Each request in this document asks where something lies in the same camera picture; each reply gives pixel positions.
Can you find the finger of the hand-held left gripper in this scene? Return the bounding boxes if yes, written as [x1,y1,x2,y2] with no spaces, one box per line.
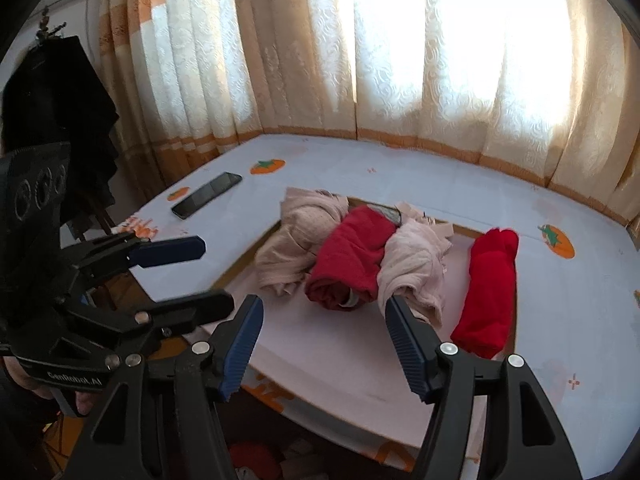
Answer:
[62,233,207,289]
[55,288,236,361]

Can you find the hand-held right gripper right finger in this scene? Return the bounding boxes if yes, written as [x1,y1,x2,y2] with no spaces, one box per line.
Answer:
[384,295,583,480]

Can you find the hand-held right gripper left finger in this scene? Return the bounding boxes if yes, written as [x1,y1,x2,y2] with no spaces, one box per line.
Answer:
[75,294,266,480]

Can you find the white dotted underwear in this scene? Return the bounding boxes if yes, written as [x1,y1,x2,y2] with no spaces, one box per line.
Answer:
[376,203,456,328]

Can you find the bright red underwear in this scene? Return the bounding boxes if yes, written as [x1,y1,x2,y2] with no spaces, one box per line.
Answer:
[450,228,520,360]

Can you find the dark red underwear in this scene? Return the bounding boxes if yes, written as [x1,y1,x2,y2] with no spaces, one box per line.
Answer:
[304,206,398,312]

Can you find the beige dotted underwear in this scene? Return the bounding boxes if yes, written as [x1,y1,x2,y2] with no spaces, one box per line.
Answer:
[255,187,351,297]

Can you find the person's left hand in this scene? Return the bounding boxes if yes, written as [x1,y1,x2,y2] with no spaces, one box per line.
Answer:
[4,357,96,418]

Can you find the black smartphone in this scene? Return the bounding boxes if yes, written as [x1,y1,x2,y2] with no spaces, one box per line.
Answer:
[171,171,243,220]

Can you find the wooden coat stand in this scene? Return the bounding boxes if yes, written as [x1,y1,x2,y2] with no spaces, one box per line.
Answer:
[67,192,118,241]

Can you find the white board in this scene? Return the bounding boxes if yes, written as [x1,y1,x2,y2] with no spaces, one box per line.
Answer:
[200,195,521,453]

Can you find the rust red cloth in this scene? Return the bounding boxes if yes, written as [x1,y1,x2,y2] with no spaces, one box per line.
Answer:
[227,440,283,480]

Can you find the black hanging clothing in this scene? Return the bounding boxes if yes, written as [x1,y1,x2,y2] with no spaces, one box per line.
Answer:
[0,35,121,221]

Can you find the cream and orange curtain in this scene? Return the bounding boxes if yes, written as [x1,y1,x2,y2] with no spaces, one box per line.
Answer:
[97,0,640,241]

